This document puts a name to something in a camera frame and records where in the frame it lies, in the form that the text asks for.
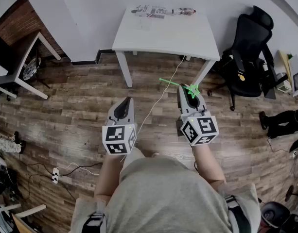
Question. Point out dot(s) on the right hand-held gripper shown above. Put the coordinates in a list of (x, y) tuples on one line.
[(199, 130)]

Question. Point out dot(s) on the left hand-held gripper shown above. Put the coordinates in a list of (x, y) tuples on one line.
[(119, 139)]

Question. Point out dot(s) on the green plastic stick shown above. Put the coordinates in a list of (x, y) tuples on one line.
[(171, 82)]

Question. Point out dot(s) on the person's left forearm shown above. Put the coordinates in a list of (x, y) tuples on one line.
[(107, 176)]

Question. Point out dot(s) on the person's right forearm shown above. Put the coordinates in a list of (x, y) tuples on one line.
[(208, 164)]

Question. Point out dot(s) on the person's grey trouser leg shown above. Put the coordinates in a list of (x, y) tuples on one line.
[(131, 160)]

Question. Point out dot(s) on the person's pale shoe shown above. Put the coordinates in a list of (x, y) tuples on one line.
[(155, 154)]

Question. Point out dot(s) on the black office chair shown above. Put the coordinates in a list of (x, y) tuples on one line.
[(248, 57)]

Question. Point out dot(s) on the white power strip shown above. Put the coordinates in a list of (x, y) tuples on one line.
[(55, 175)]

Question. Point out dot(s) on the clear plastic bottle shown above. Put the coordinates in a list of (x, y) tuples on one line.
[(184, 11)]

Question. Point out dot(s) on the person's grey shirt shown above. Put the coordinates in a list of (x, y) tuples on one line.
[(168, 198)]

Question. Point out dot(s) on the printed flag pattern box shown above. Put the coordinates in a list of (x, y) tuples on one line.
[(154, 11)]

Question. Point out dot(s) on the patterned round stool cushion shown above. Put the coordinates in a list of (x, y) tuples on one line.
[(31, 69)]

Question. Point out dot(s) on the white appliance with screen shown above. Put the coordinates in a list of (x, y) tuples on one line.
[(297, 76)]

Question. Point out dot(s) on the white side table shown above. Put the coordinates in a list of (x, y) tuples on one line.
[(20, 62)]

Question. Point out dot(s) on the black round device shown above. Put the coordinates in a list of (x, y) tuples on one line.
[(275, 213)]

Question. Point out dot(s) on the pale wooden chair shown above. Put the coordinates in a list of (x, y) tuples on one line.
[(20, 213)]

